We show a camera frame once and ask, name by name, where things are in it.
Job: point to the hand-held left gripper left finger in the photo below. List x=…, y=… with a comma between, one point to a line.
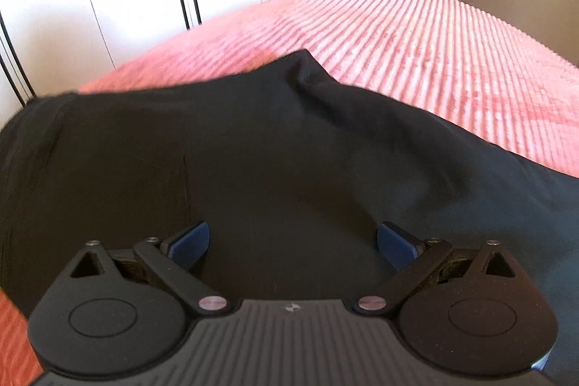
x=191, y=242

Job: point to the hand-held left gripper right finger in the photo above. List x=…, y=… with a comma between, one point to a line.
x=394, y=248

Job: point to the black pants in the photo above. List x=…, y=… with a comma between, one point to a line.
x=280, y=169

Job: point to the pink ribbed blanket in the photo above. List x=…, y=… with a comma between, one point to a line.
x=407, y=51

